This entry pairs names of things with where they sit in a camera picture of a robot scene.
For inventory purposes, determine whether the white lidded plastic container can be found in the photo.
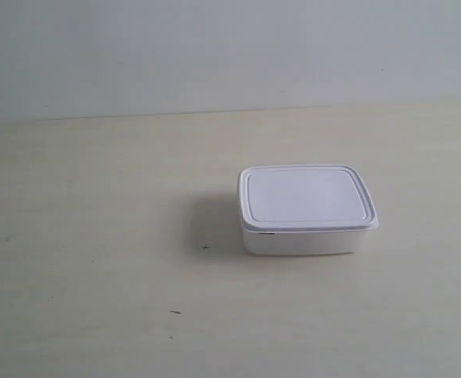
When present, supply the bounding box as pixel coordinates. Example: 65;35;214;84
237;164;378;256

